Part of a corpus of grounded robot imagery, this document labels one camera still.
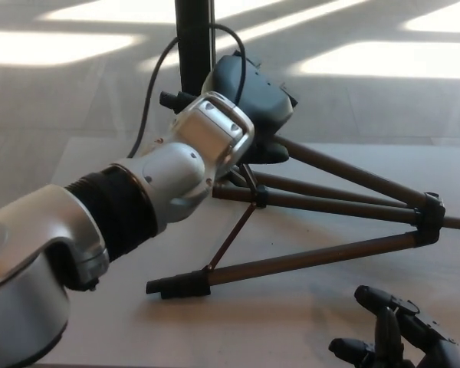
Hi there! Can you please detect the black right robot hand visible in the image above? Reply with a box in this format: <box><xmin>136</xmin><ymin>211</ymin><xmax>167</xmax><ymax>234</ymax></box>
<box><xmin>328</xmin><ymin>285</ymin><xmax>460</xmax><ymax>368</ymax></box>

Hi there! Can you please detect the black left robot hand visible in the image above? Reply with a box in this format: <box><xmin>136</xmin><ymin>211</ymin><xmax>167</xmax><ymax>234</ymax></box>
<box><xmin>201</xmin><ymin>49</ymin><xmax>301</xmax><ymax>164</ymax></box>

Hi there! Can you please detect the black upright post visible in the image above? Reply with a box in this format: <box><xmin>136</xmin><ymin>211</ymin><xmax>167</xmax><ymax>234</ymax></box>
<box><xmin>175</xmin><ymin>0</ymin><xmax>216</xmax><ymax>97</ymax></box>

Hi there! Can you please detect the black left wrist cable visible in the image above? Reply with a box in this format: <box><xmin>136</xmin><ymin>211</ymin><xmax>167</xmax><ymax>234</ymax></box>
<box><xmin>126</xmin><ymin>22</ymin><xmax>250</xmax><ymax>159</ymax></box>

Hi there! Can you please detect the bronze tripod with black fittings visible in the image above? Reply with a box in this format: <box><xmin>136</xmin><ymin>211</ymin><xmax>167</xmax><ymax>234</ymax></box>
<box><xmin>145</xmin><ymin>90</ymin><xmax>460</xmax><ymax>300</ymax></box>

